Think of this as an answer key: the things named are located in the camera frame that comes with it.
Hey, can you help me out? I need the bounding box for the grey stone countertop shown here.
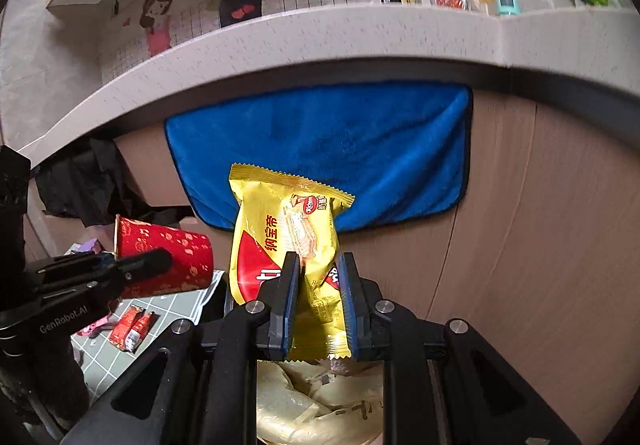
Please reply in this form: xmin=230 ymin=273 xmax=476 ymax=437
xmin=22 ymin=4 xmax=639 ymax=165

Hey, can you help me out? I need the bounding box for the trash bin with yellow bag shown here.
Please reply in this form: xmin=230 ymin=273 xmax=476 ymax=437
xmin=256 ymin=361 xmax=384 ymax=444

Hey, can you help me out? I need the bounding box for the pink small wrapper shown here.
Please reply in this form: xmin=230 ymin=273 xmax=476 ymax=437
xmin=76 ymin=315 xmax=113 ymax=338

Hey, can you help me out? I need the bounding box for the blue towel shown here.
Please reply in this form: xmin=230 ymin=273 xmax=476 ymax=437
xmin=164 ymin=81 xmax=473 ymax=233

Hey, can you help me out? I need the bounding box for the teal small container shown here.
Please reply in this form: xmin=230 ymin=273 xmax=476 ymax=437
xmin=496 ymin=0 xmax=522 ymax=16

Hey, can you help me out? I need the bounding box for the red paper cup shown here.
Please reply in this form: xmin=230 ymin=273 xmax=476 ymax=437
xmin=114 ymin=217 xmax=214 ymax=299

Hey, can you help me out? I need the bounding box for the yellow snack bag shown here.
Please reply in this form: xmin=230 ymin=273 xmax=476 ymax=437
xmin=229 ymin=164 xmax=355 ymax=361

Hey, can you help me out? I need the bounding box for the red sauce packet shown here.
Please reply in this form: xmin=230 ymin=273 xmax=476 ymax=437
xmin=107 ymin=304 xmax=156 ymax=353

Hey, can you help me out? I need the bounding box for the black cloth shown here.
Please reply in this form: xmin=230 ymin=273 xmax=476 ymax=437
xmin=32 ymin=139 xmax=193 ymax=227

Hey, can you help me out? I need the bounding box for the green grid mat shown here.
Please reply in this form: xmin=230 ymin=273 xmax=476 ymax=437
xmin=70 ymin=268 xmax=227 ymax=407

